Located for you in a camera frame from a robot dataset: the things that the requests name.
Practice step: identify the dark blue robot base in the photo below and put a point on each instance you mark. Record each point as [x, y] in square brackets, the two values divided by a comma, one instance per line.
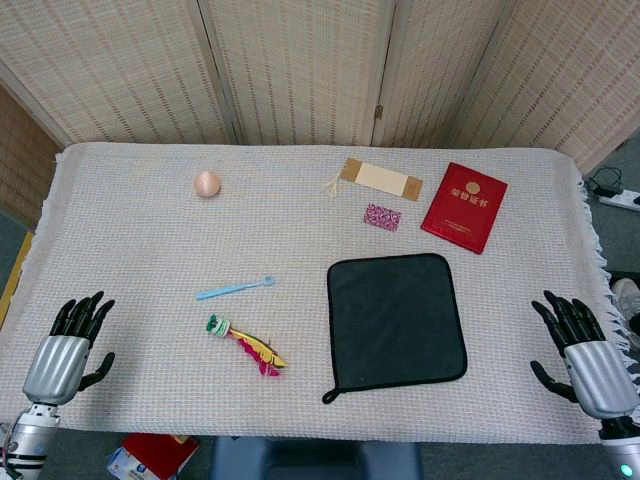
[315, 460]

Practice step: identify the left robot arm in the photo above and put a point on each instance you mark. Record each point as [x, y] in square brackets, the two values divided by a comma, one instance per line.
[25, 440]

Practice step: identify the white woven tablecloth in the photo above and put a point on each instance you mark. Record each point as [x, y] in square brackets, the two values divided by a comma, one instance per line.
[150, 240]

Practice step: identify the red certificate book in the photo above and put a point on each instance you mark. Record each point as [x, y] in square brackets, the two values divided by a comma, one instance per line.
[465, 207]

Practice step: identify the white sneaker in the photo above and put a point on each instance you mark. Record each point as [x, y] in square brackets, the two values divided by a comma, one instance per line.
[629, 305]

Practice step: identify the woven folding screen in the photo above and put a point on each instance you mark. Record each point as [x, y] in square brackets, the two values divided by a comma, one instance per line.
[300, 65]

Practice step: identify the light blue toothbrush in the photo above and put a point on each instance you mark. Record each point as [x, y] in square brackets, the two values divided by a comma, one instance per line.
[235, 288]

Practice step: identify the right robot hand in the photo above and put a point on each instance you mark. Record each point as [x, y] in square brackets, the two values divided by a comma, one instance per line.
[595, 380]

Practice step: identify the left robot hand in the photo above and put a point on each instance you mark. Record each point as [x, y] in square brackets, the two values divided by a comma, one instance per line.
[55, 367]

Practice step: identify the red and white box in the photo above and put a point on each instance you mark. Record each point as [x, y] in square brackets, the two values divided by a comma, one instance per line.
[155, 455]

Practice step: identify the white power strip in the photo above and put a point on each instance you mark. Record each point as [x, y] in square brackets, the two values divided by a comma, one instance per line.
[620, 199]

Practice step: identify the black and yellow cloth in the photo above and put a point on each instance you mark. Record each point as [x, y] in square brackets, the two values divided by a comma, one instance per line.
[395, 325]

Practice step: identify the beige paper bookmark with tassel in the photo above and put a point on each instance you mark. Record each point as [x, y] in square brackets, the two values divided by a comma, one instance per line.
[382, 178]

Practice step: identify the brass screen hinge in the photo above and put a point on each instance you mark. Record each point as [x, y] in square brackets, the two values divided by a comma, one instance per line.
[378, 111]

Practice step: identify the feather shuttlecock with green base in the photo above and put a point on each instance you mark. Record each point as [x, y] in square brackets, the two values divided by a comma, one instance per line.
[250, 345]

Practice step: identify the peach coloured ball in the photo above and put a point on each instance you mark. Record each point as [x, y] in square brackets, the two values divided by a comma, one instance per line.
[207, 183]

